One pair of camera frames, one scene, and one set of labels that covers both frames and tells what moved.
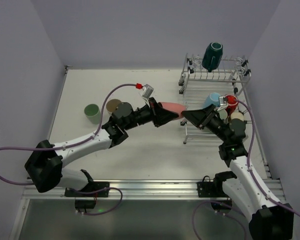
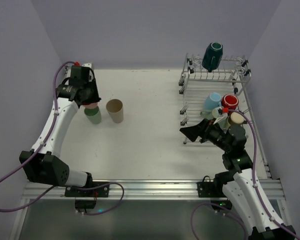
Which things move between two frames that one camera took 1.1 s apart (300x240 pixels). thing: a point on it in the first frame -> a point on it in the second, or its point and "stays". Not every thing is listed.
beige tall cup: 112,104 stays
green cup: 92,112 stays
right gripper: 207,118 -> 203,133
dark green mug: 212,56 stays
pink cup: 176,108 -> 92,105
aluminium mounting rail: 134,190 stays
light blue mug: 212,99 stays
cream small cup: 237,115 stays
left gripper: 153,111 -> 90,99
